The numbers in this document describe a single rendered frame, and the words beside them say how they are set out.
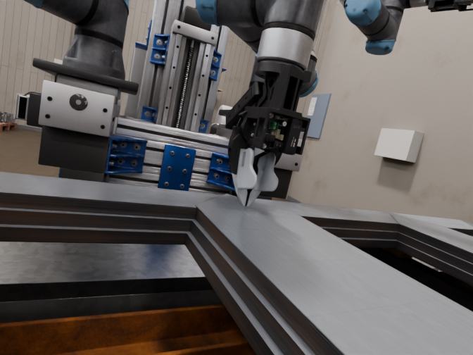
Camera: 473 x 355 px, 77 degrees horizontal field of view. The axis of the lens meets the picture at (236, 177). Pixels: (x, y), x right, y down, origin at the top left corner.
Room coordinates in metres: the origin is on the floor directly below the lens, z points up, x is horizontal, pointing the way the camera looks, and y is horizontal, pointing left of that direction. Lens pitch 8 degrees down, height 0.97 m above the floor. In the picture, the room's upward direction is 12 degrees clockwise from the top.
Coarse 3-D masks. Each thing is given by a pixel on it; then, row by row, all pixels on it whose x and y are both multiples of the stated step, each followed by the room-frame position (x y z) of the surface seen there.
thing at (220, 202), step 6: (216, 198) 0.47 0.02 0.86; (222, 198) 0.48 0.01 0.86; (228, 198) 0.49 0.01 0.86; (198, 204) 0.41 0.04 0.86; (204, 204) 0.42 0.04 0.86; (210, 204) 0.42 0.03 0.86; (216, 204) 0.43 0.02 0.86; (222, 204) 0.44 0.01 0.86; (228, 204) 0.45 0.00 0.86; (234, 204) 0.46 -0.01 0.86; (240, 204) 0.46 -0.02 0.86; (252, 204) 0.48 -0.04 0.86; (258, 204) 0.49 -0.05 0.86; (264, 204) 0.50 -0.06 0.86; (258, 210) 0.45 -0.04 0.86; (264, 210) 0.46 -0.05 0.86; (270, 210) 0.47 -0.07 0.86; (276, 210) 0.48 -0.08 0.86; (282, 210) 0.49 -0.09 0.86
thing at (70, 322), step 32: (32, 320) 0.29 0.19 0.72; (64, 320) 0.31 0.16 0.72; (96, 320) 0.32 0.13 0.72; (128, 320) 0.34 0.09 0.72; (160, 320) 0.36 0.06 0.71; (192, 320) 0.38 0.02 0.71; (224, 320) 0.40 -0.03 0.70; (0, 352) 0.28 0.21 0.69; (32, 352) 0.29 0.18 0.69; (64, 352) 0.31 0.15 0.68; (96, 352) 0.32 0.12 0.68; (128, 352) 0.33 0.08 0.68; (160, 352) 0.34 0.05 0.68; (192, 352) 0.30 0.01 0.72; (224, 352) 0.32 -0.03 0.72
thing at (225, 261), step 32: (0, 224) 0.29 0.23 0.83; (32, 224) 0.30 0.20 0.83; (64, 224) 0.32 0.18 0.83; (96, 224) 0.33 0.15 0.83; (128, 224) 0.35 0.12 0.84; (160, 224) 0.37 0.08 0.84; (192, 224) 0.38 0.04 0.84; (320, 224) 0.50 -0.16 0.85; (352, 224) 0.54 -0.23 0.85; (384, 224) 0.58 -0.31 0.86; (224, 256) 0.29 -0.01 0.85; (416, 256) 0.55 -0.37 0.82; (448, 256) 0.51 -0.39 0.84; (224, 288) 0.26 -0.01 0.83; (256, 288) 0.24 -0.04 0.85; (256, 320) 0.22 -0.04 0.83; (288, 320) 0.20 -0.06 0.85; (256, 352) 0.20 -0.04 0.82; (288, 352) 0.19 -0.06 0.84; (320, 352) 0.17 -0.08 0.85
